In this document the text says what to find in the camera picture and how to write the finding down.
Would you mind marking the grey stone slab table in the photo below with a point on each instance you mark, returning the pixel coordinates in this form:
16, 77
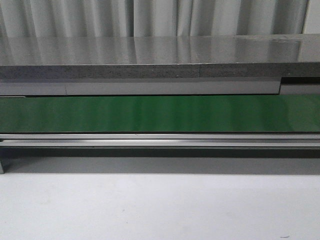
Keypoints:
280, 55

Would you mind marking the green conveyor belt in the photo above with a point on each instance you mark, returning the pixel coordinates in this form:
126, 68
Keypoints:
125, 114

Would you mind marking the grey conveyor support leg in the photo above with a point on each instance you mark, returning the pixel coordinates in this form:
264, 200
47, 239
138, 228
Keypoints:
5, 159

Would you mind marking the grey pleated curtain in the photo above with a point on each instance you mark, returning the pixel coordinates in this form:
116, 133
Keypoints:
155, 18

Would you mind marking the aluminium front conveyor rail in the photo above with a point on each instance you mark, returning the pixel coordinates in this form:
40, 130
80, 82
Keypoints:
145, 140

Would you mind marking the grey rear conveyor guard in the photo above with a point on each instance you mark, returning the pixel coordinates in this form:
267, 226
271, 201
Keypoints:
160, 86

